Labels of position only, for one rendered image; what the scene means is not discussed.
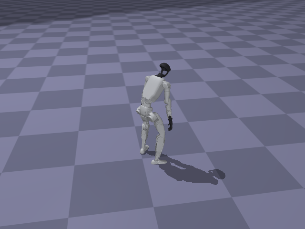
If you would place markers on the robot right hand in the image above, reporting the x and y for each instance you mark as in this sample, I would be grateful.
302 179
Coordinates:
170 123

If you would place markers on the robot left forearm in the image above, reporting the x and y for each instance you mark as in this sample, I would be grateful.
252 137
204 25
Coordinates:
143 99

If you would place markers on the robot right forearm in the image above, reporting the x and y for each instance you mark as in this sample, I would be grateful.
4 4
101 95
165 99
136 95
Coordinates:
168 109

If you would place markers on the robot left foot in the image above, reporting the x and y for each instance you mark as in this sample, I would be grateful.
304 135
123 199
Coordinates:
142 150

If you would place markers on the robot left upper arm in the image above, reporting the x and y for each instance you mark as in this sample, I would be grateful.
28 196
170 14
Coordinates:
146 79

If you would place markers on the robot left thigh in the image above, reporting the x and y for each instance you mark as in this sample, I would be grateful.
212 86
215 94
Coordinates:
146 124

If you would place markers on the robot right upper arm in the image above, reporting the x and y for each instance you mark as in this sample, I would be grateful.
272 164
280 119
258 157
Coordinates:
166 86

